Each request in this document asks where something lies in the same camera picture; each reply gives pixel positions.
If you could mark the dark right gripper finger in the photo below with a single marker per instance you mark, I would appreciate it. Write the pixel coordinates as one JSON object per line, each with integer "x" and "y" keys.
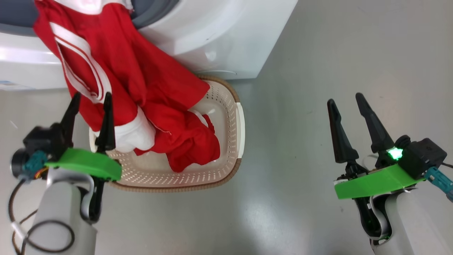
{"x": 377, "y": 134}
{"x": 341, "y": 141}

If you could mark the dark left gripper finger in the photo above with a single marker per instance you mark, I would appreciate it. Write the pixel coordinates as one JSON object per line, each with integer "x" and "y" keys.
{"x": 107, "y": 134}
{"x": 69, "y": 124}

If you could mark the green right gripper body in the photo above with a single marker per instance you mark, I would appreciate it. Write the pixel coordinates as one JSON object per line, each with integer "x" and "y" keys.
{"x": 375, "y": 182}

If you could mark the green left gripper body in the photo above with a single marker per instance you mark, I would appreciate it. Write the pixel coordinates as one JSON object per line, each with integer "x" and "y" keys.
{"x": 88, "y": 163}

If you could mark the red and white garment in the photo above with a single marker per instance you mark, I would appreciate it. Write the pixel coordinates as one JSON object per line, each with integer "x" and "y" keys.
{"x": 141, "y": 81}

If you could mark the cream laundry basket brown rim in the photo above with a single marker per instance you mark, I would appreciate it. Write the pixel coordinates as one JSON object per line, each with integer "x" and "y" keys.
{"x": 223, "y": 117}

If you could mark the white front-load washing machine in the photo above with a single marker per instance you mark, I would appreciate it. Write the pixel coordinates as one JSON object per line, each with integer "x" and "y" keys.
{"x": 219, "y": 35}

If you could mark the blue white energy label sticker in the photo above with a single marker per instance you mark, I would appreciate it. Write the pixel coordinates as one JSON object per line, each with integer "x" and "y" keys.
{"x": 9, "y": 85}

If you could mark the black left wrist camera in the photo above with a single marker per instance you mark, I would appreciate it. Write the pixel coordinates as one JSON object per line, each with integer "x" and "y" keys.
{"x": 37, "y": 141}

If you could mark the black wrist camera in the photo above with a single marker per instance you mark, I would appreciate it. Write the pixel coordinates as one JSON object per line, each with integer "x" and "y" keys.
{"x": 423, "y": 156}
{"x": 37, "y": 141}

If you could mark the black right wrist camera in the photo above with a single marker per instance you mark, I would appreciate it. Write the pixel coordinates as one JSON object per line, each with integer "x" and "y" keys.
{"x": 423, "y": 156}

